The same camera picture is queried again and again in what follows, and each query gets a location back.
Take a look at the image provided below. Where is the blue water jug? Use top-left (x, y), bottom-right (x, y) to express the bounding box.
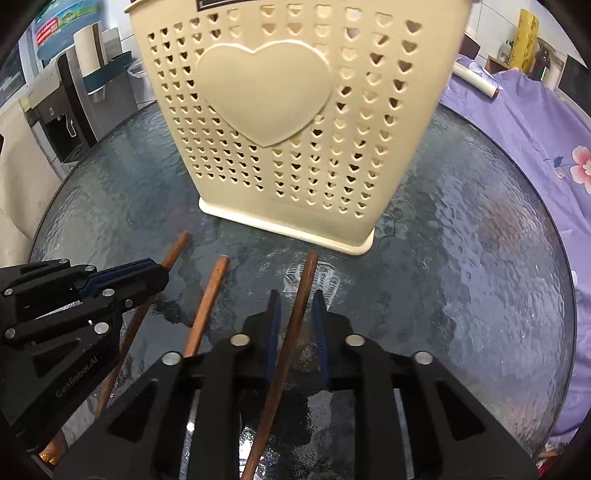
top-left (33, 0), bottom-right (104, 63)

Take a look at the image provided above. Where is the brown wooden chopstick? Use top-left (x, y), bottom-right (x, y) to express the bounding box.
top-left (183, 255), bottom-right (229, 358)
top-left (240, 251), bottom-right (318, 480)
top-left (94, 230), bottom-right (191, 419)

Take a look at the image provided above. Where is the white microwave oven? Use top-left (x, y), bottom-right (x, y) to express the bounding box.
top-left (557, 55), bottom-right (591, 116)

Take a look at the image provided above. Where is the water dispenser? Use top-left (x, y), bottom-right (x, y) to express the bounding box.
top-left (26, 28), bottom-right (138, 164)

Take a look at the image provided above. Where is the white lidded pan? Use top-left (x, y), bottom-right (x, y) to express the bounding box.
top-left (452, 62), bottom-right (500, 99)

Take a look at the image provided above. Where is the paper cup holder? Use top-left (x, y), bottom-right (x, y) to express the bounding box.
top-left (73, 22), bottom-right (132, 103)

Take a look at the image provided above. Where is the beige plastic utensil holder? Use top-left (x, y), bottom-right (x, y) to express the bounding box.
top-left (127, 0), bottom-right (472, 255)

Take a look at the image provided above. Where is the purple floral cloth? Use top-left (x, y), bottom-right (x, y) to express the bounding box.
top-left (441, 70), bottom-right (590, 444)

